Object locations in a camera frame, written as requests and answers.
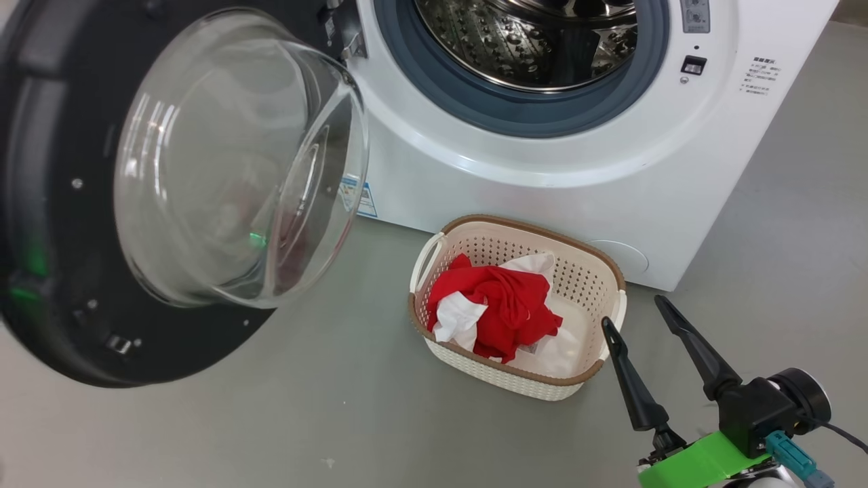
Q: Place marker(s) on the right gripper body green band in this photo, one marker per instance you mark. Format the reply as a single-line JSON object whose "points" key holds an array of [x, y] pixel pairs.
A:
{"points": [[692, 468]]}

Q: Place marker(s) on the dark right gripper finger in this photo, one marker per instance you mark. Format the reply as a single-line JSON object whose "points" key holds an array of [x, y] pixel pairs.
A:
{"points": [[698, 352], [634, 386]]}

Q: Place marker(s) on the red and white garment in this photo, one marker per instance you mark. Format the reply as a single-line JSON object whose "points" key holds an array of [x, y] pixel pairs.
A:
{"points": [[508, 305]]}

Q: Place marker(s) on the black washing machine door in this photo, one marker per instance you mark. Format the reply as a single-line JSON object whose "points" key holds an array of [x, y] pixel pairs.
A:
{"points": [[61, 224]]}

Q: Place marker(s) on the cream basket with brown rim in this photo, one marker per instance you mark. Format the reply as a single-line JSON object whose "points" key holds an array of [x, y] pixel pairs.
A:
{"points": [[583, 271]]}

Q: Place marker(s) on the white front-load washing machine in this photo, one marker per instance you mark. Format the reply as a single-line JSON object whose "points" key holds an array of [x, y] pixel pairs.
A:
{"points": [[508, 169]]}

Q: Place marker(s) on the blue energy label sticker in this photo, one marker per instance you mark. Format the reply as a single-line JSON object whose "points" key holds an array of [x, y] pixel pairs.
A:
{"points": [[359, 196]]}

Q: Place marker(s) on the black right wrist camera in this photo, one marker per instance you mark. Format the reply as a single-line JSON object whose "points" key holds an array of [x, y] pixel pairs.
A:
{"points": [[766, 407]]}

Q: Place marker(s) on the teal right camera connector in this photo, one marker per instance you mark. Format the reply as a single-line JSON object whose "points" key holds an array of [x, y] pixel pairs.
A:
{"points": [[793, 457]]}

